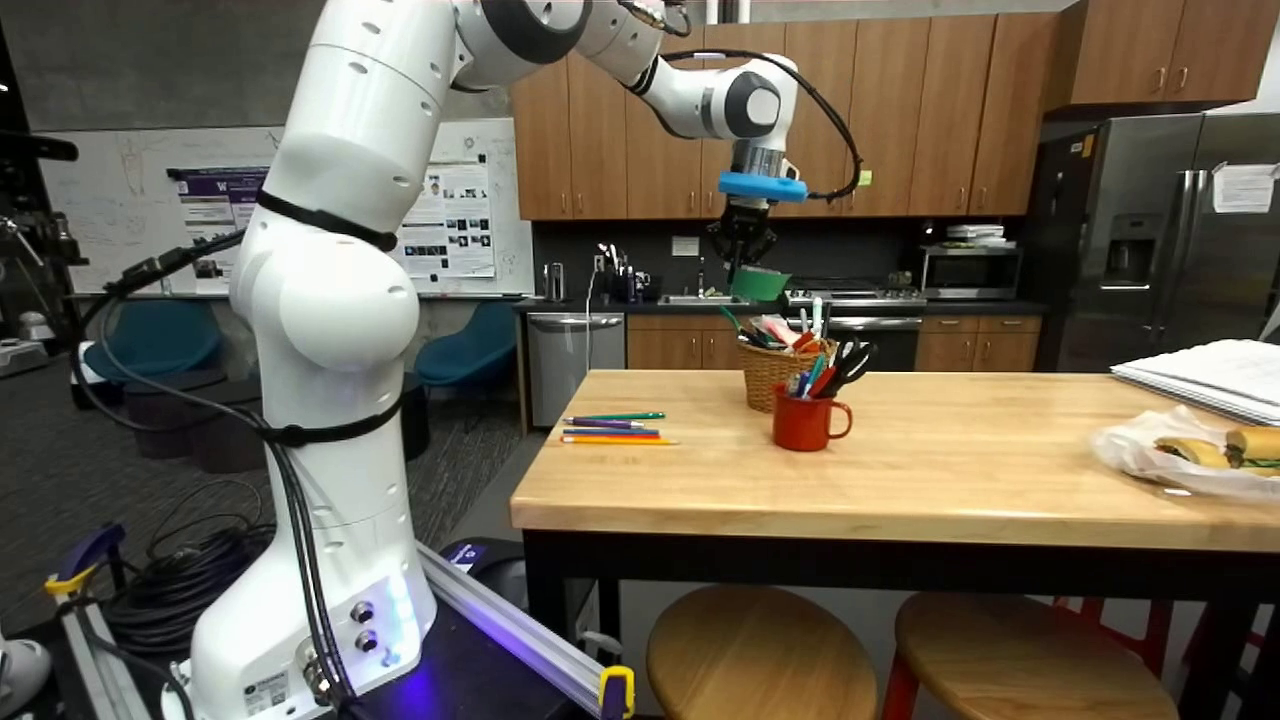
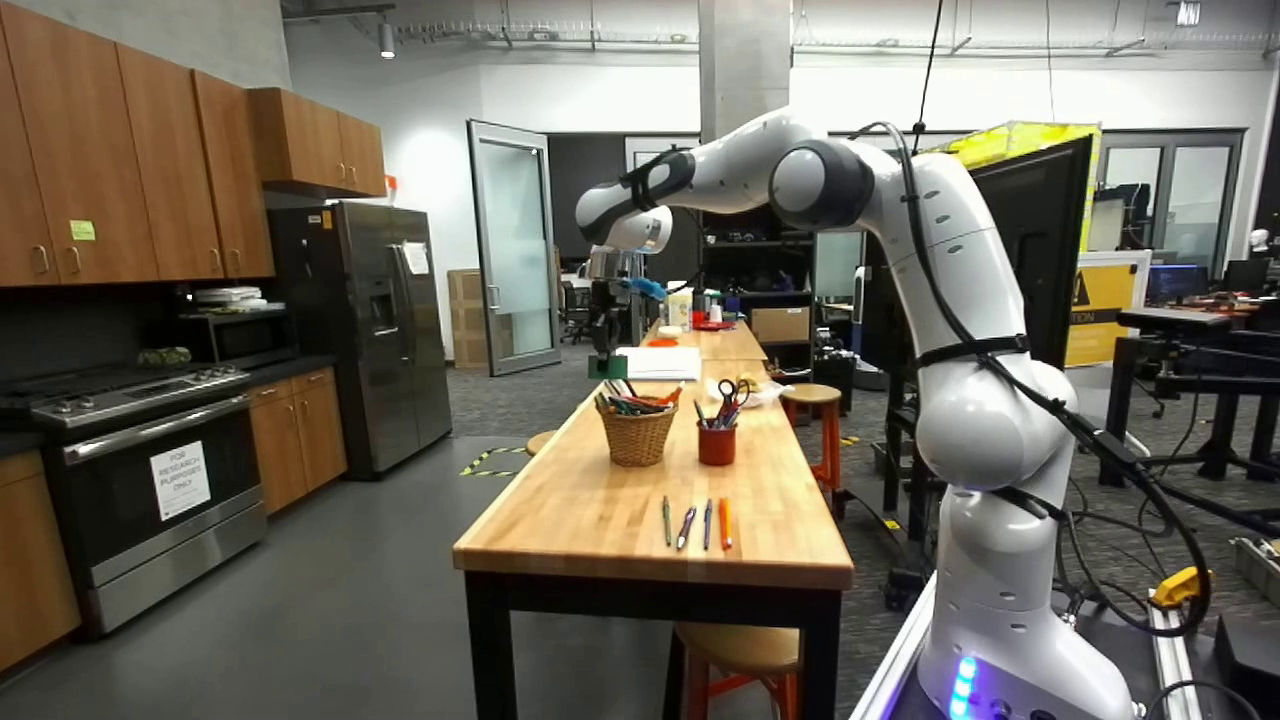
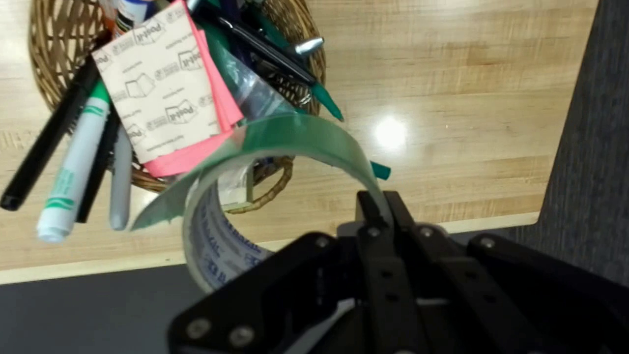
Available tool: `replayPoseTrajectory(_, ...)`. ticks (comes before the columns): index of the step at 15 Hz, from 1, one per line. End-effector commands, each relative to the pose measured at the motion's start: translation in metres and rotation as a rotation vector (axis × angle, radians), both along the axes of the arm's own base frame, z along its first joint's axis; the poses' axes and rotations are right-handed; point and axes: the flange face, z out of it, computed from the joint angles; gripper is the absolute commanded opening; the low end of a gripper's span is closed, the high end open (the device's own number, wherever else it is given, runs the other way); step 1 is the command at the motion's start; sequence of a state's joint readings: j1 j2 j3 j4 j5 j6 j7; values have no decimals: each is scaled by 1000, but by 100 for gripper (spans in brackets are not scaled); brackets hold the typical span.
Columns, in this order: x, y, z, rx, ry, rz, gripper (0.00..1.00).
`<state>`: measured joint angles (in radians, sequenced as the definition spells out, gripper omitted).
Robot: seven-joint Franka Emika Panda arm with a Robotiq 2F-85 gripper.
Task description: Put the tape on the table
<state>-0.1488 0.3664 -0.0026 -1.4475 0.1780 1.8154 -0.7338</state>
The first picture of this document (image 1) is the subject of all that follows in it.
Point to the yellow pen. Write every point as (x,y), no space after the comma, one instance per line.
(612,443)

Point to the green pen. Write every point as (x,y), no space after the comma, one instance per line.
(621,416)

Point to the whiteboard with posters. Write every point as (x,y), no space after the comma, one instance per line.
(455,225)

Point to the wicker basket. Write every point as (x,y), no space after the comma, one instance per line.
(762,378)

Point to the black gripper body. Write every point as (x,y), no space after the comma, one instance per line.
(742,225)

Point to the green sticky note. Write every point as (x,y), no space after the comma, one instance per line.
(866,178)

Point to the round wooden stool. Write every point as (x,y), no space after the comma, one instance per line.
(762,656)
(1034,661)

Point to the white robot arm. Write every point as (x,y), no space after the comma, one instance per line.
(332,307)

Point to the wooden base cabinet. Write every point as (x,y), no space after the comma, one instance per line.
(980,341)
(673,341)

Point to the small wooden wall cabinets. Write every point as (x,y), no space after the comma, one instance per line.
(1175,44)

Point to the stainless steel oven range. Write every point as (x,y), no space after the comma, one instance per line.
(880,341)

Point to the purple pen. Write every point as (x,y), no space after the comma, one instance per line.
(607,421)

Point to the yellow bar clamp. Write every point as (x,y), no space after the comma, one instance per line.
(81,568)
(619,688)

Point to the black metal table frame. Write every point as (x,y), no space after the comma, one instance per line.
(802,562)

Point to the large wooden wall cabinets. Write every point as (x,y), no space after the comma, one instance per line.
(904,123)

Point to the teal chair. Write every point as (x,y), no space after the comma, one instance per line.
(464,345)
(154,341)

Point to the white paper on fridge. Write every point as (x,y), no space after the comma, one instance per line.
(1241,189)

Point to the microwave oven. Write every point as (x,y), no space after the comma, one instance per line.
(968,275)

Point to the robot mounting platform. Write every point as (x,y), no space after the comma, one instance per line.
(535,640)

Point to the clear plastic food bag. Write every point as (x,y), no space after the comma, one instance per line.
(1175,462)

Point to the white paper stack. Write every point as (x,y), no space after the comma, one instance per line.
(1207,378)

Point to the red cup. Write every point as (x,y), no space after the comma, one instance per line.
(802,421)

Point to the black camera stand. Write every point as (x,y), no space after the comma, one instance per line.
(23,201)

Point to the orange pen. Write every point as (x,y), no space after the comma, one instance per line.
(612,432)

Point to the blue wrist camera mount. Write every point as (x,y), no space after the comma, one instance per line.
(762,185)

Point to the stainless steel fridge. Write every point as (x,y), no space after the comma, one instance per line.
(1162,242)

